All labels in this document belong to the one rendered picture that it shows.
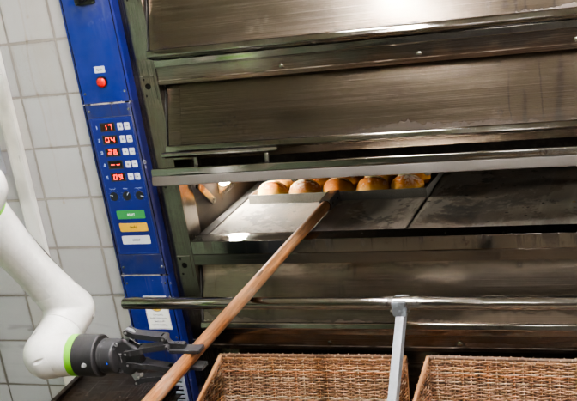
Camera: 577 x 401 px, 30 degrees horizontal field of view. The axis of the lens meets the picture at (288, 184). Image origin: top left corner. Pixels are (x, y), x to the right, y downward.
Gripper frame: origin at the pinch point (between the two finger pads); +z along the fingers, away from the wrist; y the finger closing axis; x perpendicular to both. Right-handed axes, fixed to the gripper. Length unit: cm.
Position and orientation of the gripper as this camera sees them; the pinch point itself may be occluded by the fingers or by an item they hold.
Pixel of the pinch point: (188, 356)
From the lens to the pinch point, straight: 229.3
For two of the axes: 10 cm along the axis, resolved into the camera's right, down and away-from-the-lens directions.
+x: -3.3, 3.2, -8.9
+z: 9.3, -0.4, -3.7
